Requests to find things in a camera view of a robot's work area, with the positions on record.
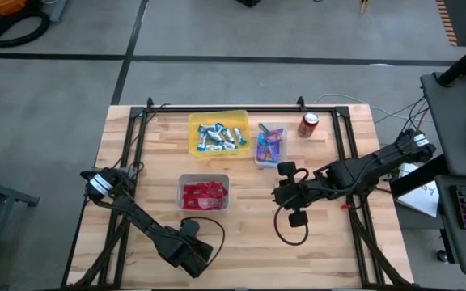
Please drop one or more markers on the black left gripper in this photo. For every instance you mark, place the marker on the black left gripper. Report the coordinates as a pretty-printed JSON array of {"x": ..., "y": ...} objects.
[{"x": 174, "y": 242}]

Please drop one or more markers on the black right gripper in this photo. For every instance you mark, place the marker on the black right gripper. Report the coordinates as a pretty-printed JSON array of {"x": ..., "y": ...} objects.
[{"x": 303, "y": 196}]

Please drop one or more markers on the blue haribo gummy bag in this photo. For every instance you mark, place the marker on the blue haribo gummy bag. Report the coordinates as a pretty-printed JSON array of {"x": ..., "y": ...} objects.
[
  {"x": 276, "y": 134},
  {"x": 264, "y": 153},
  {"x": 276, "y": 151}
]

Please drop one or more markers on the blue clear candy bag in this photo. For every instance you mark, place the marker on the blue clear candy bag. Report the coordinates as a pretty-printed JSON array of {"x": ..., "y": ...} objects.
[{"x": 262, "y": 140}]

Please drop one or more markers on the green clear candy bag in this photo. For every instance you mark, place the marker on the green clear candy bag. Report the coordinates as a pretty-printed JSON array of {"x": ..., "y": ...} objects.
[{"x": 262, "y": 128}]

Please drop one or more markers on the white blue hershey's bar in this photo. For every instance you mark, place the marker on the white blue hershey's bar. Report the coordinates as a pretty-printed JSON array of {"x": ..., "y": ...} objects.
[
  {"x": 213, "y": 147},
  {"x": 203, "y": 142},
  {"x": 218, "y": 127},
  {"x": 228, "y": 145},
  {"x": 239, "y": 136},
  {"x": 203, "y": 129},
  {"x": 213, "y": 136},
  {"x": 228, "y": 136}
]

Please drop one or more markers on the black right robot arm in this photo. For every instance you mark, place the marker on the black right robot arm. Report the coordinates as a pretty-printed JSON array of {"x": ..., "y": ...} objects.
[{"x": 362, "y": 169}]

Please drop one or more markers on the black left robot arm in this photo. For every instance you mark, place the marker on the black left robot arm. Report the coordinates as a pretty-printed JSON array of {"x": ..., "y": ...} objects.
[{"x": 136, "y": 218}]

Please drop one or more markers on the clear plastic bin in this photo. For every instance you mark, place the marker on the clear plastic bin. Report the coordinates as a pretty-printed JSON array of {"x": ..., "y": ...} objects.
[{"x": 286, "y": 145}]

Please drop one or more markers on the small red tie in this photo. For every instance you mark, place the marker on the small red tie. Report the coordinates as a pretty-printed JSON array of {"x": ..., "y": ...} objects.
[{"x": 346, "y": 207}]

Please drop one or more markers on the red soda can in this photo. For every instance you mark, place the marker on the red soda can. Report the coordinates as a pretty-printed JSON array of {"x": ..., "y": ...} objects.
[{"x": 307, "y": 125}]

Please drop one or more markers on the yellow plastic bin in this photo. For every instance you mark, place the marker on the yellow plastic bin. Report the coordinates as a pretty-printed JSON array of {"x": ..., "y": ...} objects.
[{"x": 217, "y": 117}]

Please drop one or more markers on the black desk support beam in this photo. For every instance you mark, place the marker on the black desk support beam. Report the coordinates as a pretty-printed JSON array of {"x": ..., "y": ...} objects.
[{"x": 419, "y": 175}]

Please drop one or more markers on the white paper sheet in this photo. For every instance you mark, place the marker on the white paper sheet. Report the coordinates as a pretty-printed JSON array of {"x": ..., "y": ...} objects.
[{"x": 423, "y": 198}]

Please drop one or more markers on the black caster wheel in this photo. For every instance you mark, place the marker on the black caster wheel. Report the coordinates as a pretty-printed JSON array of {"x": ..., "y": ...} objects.
[{"x": 442, "y": 255}]

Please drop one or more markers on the black floor object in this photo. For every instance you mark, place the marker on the black floor object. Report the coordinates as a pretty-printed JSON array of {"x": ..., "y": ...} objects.
[{"x": 248, "y": 2}]

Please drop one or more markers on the grey metal bench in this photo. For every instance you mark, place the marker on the grey metal bench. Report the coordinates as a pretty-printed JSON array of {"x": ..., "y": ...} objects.
[{"x": 6, "y": 192}]

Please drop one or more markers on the black desk pole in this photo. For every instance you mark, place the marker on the black desk pole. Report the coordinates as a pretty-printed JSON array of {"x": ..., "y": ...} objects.
[{"x": 463, "y": 62}]

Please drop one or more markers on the grey metal box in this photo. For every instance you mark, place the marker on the grey metal box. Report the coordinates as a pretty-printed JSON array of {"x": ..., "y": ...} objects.
[{"x": 58, "y": 10}]

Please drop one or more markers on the orange shop vacuum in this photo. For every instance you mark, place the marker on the orange shop vacuum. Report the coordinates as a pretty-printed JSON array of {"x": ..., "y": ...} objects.
[{"x": 6, "y": 6}]

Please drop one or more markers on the black frame clamp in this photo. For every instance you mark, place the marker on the black frame clamp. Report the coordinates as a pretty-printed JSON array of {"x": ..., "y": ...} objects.
[
  {"x": 149, "y": 104},
  {"x": 300, "y": 103}
]

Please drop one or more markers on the black aluminium table frame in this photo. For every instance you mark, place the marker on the black aluminium table frame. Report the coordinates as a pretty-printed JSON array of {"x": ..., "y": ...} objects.
[{"x": 168, "y": 109}]

